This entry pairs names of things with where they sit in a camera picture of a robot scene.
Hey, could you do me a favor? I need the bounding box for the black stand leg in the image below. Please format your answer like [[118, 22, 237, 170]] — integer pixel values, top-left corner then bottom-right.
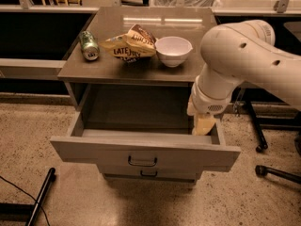
[[0, 168, 56, 226], [255, 165, 301, 185]]

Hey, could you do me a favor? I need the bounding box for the grey drawer cabinet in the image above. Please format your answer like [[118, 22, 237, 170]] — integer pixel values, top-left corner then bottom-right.
[[57, 6, 220, 186]]

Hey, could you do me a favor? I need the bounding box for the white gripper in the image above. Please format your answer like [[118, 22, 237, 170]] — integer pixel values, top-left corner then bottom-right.
[[187, 84, 231, 136]]

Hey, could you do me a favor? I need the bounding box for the grey top drawer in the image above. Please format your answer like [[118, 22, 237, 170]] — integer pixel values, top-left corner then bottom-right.
[[51, 112, 240, 173]]

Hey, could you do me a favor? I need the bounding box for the white bowl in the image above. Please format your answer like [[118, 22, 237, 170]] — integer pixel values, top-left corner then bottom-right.
[[155, 36, 193, 68]]

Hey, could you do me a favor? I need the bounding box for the grey bottom drawer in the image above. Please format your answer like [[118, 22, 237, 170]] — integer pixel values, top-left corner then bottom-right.
[[98, 165, 202, 182]]

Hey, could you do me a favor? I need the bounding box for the green soda can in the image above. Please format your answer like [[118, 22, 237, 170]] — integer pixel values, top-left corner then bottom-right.
[[79, 31, 100, 61]]

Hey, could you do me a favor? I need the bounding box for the black chair leg with caster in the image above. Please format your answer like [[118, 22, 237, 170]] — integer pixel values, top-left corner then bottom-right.
[[246, 101, 268, 153]]

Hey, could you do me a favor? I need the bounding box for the black stand leg right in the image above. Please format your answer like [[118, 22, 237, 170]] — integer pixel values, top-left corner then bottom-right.
[[255, 165, 301, 185]]

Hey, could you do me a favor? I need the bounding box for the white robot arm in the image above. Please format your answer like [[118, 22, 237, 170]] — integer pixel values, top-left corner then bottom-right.
[[187, 20, 301, 136]]

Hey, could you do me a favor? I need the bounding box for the black stand leg left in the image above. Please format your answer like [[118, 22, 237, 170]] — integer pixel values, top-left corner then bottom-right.
[[0, 168, 56, 226]]

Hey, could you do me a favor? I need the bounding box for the black floor cable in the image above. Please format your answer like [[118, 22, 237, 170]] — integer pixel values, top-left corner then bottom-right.
[[0, 175, 51, 226]]

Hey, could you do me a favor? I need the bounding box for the yellow chip bag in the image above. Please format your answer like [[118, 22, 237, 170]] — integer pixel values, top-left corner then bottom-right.
[[99, 24, 156, 63]]

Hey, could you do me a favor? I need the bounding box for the grey drawer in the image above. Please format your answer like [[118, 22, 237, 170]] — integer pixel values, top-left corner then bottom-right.
[[51, 112, 240, 173], [98, 165, 202, 182]]

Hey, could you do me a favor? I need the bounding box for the grey metal railing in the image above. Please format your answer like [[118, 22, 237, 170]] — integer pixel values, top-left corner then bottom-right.
[[0, 0, 301, 80]]

